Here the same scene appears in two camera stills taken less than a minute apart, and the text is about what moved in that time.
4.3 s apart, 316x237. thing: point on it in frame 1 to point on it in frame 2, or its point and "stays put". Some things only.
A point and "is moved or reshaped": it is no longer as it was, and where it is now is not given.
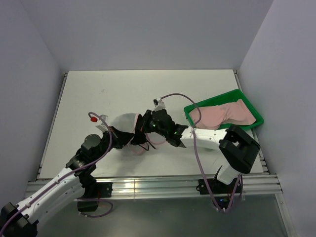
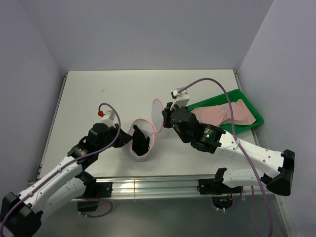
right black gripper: (146, 118) to (167, 111)
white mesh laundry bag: (127, 122) is moved or reshaped
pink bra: (233, 113) stays put
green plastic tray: (233, 96) stays put
